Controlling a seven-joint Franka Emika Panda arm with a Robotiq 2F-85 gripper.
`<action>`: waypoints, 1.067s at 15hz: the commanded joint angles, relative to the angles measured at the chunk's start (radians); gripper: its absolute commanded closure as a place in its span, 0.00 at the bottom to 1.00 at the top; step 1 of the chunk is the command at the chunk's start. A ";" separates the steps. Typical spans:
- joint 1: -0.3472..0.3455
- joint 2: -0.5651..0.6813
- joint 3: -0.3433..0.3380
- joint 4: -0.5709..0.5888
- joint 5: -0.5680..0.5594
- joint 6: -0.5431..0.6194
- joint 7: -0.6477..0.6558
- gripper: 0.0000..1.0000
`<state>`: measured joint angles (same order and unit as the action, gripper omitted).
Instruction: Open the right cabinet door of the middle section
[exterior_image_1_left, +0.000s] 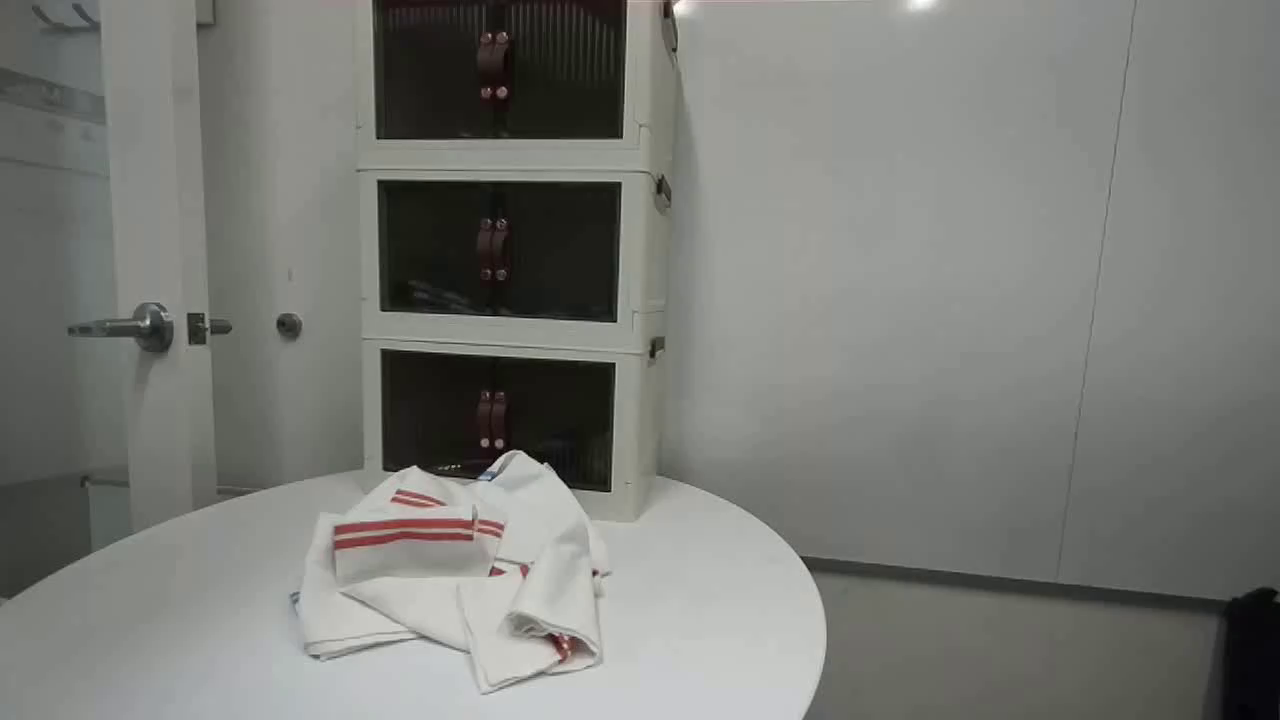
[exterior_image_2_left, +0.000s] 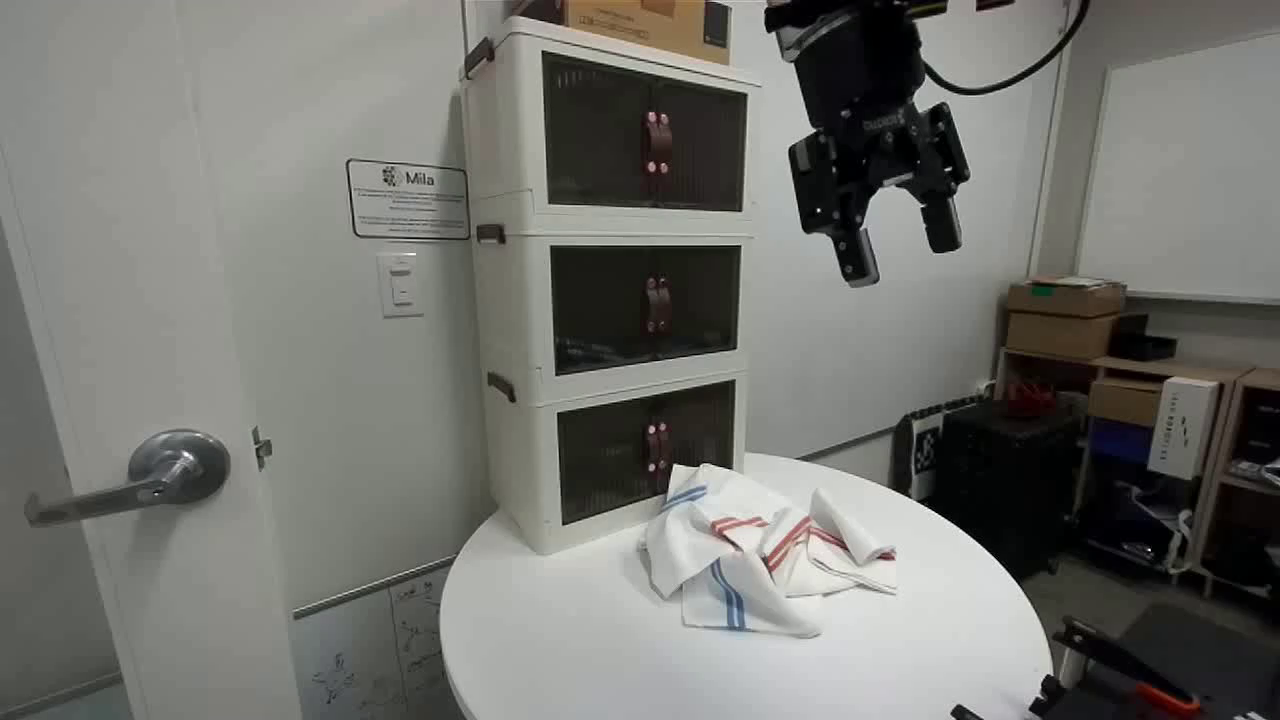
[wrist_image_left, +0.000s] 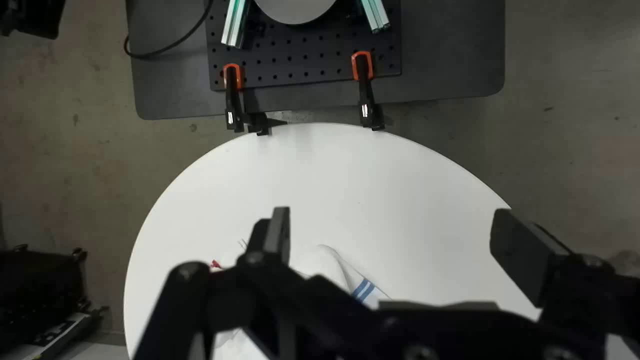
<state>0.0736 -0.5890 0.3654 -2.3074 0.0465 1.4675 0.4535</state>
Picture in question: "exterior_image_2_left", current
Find white cable bundle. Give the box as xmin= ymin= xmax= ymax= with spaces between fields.
xmin=1117 ymin=474 xmax=1200 ymax=580

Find white product box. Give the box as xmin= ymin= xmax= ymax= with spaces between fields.
xmin=1143 ymin=371 xmax=1222 ymax=482

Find dark grey chair seat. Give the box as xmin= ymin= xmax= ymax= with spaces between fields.
xmin=1063 ymin=595 xmax=1280 ymax=720

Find white towel blue stripes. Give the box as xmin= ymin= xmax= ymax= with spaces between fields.
xmin=636 ymin=460 xmax=826 ymax=638

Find white towel red stripes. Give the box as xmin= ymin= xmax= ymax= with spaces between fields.
xmin=703 ymin=482 xmax=901 ymax=603

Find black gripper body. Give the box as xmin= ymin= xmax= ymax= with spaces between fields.
xmin=793 ymin=4 xmax=933 ymax=144

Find small cardboard box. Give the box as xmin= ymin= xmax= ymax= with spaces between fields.
xmin=1083 ymin=376 xmax=1166 ymax=430

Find white light switch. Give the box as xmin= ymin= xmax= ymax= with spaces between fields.
xmin=375 ymin=247 xmax=431 ymax=323

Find black device on shelf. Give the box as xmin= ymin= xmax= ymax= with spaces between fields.
xmin=1105 ymin=313 xmax=1185 ymax=363

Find plain cardboard box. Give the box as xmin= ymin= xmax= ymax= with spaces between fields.
xmin=1000 ymin=306 xmax=1119 ymax=363

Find metal lever door handle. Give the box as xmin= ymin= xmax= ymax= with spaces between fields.
xmin=19 ymin=422 xmax=236 ymax=533

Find blue item in shelf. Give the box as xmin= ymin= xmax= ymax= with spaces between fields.
xmin=1083 ymin=419 xmax=1155 ymax=472

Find black framed panel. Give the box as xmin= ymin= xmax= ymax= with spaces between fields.
xmin=887 ymin=395 xmax=989 ymax=502

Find white room door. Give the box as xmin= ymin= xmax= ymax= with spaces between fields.
xmin=0 ymin=0 xmax=302 ymax=720

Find red and black tool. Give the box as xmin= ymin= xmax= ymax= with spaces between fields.
xmin=1026 ymin=615 xmax=1212 ymax=720

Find flat cardboard box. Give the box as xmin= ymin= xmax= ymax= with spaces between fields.
xmin=1005 ymin=275 xmax=1130 ymax=320

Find black crate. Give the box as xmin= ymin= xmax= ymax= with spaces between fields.
xmin=933 ymin=395 xmax=1089 ymax=582

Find wooden shelf unit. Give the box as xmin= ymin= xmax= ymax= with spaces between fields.
xmin=990 ymin=346 xmax=1280 ymax=608

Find white plastic cabinet section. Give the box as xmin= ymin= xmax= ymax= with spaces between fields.
xmin=467 ymin=217 xmax=759 ymax=406
xmin=454 ymin=12 xmax=768 ymax=247
xmin=480 ymin=371 xmax=752 ymax=554

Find white wall board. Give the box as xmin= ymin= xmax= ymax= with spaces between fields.
xmin=1074 ymin=27 xmax=1280 ymax=313

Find white wall sign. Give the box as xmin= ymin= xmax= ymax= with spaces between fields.
xmin=340 ymin=157 xmax=472 ymax=242

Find cardboard box with dark label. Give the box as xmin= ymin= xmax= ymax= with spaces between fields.
xmin=513 ymin=0 xmax=737 ymax=66

